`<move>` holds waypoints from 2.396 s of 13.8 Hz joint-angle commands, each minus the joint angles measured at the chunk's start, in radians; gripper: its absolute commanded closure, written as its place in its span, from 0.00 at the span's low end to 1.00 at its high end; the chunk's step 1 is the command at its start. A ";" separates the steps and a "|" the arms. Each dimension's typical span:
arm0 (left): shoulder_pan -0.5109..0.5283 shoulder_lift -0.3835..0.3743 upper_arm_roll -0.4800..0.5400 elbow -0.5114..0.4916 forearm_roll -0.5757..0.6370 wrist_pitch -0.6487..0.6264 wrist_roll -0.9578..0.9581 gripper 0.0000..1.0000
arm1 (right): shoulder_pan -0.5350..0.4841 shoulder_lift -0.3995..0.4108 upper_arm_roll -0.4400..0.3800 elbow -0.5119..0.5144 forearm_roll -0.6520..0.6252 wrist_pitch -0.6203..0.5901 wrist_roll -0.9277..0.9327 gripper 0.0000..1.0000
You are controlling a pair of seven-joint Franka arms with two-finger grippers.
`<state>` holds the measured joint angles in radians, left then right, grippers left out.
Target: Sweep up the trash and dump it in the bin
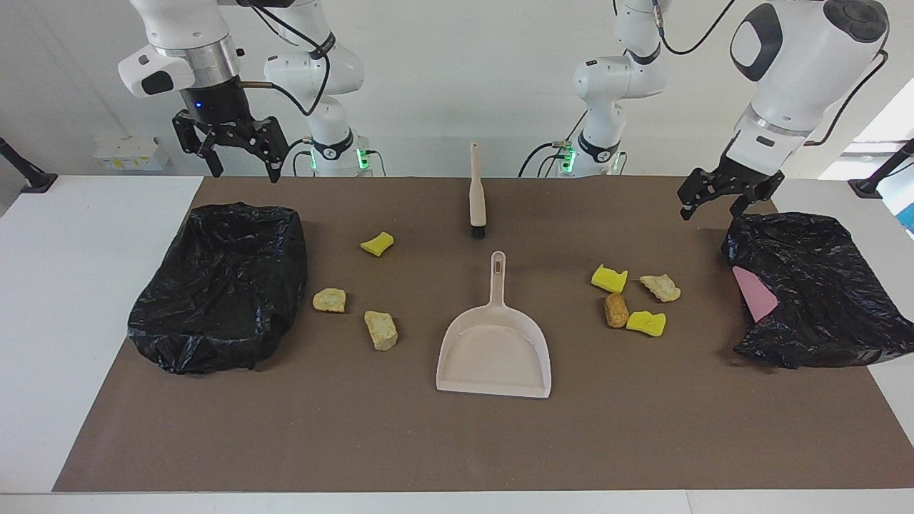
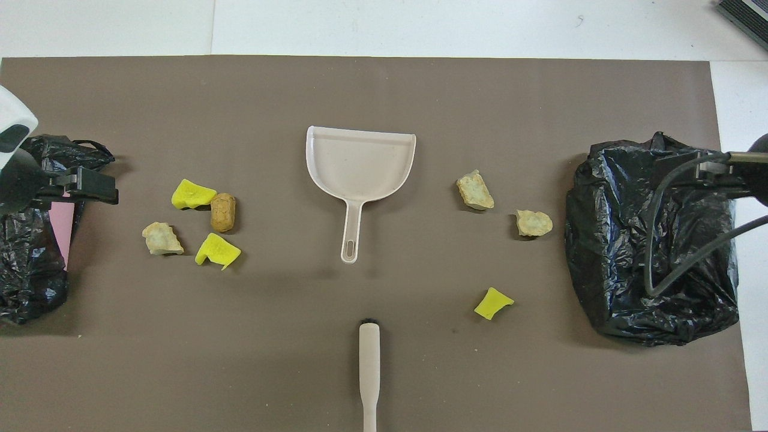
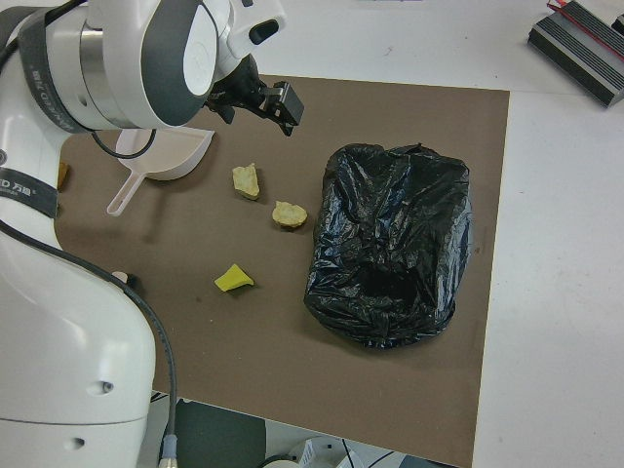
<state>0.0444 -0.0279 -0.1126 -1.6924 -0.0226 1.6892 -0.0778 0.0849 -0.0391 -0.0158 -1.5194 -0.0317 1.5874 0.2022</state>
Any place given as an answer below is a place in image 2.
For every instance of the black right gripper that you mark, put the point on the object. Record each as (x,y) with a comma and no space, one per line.
(714,174)

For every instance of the beige sponge piece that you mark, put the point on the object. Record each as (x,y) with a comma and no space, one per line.
(475,192)
(161,239)
(534,223)

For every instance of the brown cork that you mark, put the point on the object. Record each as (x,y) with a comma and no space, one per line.
(222,213)

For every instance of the brown table mat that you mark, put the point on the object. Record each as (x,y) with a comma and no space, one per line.
(384,90)

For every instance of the beige hand brush black bristles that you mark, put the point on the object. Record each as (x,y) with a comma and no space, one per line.
(369,360)

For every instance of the black plastic trash bag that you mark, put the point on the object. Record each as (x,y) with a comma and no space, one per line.
(606,240)
(30,270)

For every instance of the yellow sponge piece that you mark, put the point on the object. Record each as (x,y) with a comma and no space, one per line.
(192,195)
(216,251)
(492,304)

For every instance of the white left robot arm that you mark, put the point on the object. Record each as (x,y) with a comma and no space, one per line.
(12,108)

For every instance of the pink bin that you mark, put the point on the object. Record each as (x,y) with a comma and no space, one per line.
(63,231)

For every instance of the beige plastic dustpan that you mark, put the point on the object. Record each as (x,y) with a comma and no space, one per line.
(360,168)

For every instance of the dark ribbed device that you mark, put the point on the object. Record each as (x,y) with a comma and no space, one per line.
(750,15)

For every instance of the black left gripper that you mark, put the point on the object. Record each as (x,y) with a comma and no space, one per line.
(96,186)

